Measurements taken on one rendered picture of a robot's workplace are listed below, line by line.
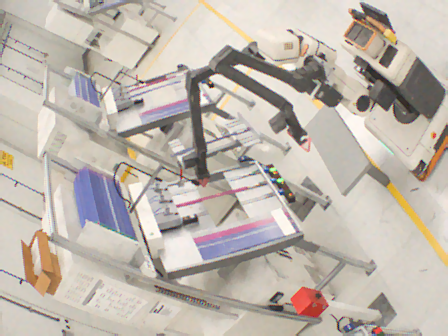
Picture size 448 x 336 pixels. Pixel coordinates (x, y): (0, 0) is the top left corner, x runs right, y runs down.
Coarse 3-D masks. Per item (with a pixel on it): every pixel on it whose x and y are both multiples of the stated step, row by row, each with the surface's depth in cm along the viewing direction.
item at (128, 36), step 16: (64, 0) 644; (80, 0) 682; (96, 0) 697; (128, 0) 672; (48, 16) 680; (64, 16) 649; (80, 16) 684; (112, 16) 747; (128, 16) 699; (176, 16) 713; (64, 32) 663; (80, 32) 673; (112, 32) 717; (128, 32) 702; (144, 32) 711; (112, 48) 707; (128, 48) 717; (144, 48) 726; (128, 64) 731
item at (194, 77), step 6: (252, 42) 280; (246, 48) 280; (252, 54) 275; (258, 54) 275; (234, 66) 278; (192, 72) 274; (198, 72) 273; (204, 72) 273; (210, 72) 275; (186, 78) 277; (192, 78) 271; (198, 78) 273; (204, 78) 275; (186, 84) 279; (192, 84) 273; (198, 84) 275; (186, 90) 281; (192, 90) 276; (198, 90) 277
